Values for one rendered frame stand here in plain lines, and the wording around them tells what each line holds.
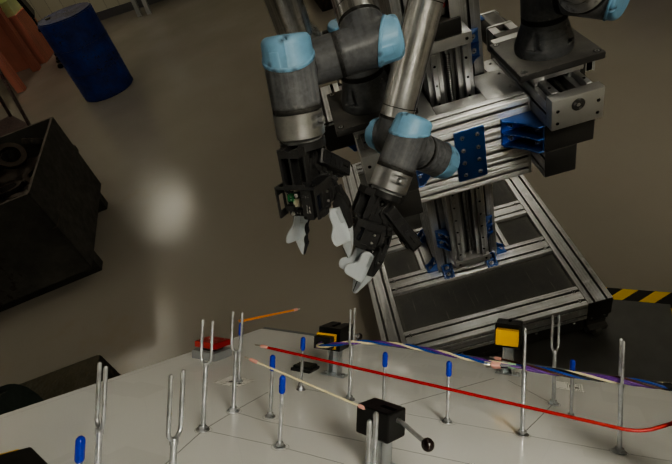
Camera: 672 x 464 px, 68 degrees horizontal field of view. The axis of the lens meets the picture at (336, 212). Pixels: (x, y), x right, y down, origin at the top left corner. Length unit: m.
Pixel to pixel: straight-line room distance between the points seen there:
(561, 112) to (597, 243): 1.24
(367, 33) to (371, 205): 0.32
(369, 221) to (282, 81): 0.34
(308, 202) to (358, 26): 0.29
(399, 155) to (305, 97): 0.27
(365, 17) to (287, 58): 0.18
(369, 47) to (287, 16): 0.42
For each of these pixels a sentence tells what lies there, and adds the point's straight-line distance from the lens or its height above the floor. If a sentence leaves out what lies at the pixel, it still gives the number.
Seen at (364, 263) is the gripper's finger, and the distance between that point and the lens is 0.98.
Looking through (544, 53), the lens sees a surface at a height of 1.18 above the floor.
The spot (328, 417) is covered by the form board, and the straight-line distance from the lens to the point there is 0.76.
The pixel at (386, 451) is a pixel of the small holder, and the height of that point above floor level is 1.29.
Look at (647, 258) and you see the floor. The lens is 2.54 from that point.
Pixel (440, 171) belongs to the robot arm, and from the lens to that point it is 1.04.
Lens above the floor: 1.85
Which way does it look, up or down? 39 degrees down
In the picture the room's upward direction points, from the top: 19 degrees counter-clockwise
